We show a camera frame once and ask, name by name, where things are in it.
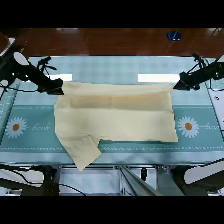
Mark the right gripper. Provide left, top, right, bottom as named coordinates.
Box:
left=172, top=71, right=202, bottom=92

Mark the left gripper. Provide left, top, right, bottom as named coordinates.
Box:
left=37, top=78, right=65, bottom=96

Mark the pale yellow T-shirt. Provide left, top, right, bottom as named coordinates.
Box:
left=53, top=81, right=179, bottom=172

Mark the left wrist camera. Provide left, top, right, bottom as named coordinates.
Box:
left=36, top=55, right=58, bottom=78

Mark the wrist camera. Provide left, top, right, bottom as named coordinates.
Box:
left=36, top=55, right=58, bottom=78
left=191, top=52, right=208, bottom=71

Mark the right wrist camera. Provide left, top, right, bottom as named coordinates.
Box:
left=191, top=52, right=208, bottom=71

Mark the black cable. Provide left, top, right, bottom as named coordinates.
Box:
left=58, top=182, right=87, bottom=197

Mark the silver frame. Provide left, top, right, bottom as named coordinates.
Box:
left=0, top=162, right=224, bottom=197

